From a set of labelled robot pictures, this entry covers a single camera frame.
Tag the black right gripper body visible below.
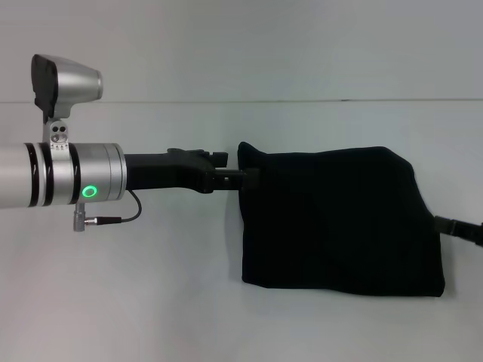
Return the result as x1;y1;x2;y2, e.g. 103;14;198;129
454;219;483;249

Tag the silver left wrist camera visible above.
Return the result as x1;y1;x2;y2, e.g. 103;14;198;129
30;54;104;152

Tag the black t-shirt with beige print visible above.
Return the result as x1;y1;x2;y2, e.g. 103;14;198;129
237;141;447;299

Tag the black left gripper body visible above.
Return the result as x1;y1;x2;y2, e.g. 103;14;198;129
123;147;217;196

